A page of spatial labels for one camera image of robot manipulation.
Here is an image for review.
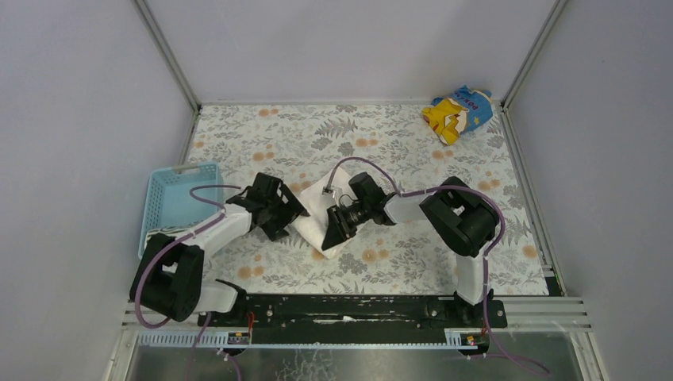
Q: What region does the white fluffy towel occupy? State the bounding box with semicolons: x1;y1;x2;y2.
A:
291;173;346;260

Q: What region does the light blue plastic basket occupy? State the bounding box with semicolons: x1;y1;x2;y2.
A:
137;161;223;258

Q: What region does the white slotted cable duct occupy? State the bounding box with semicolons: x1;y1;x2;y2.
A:
137;329;478;352

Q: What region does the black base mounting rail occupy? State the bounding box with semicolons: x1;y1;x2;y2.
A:
208;294;508;343

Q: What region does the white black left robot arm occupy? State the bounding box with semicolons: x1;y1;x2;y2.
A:
129;173;310;329

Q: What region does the floral patterned table mat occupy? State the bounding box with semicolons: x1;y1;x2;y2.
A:
188;105;548;295

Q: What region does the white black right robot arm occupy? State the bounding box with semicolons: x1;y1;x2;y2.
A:
321;172;500;306

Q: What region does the blue yellow cartoon towel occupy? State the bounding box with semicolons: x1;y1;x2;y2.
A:
421;86;498;145

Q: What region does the green white striped towel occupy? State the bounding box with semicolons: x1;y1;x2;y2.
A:
144;226;190;245

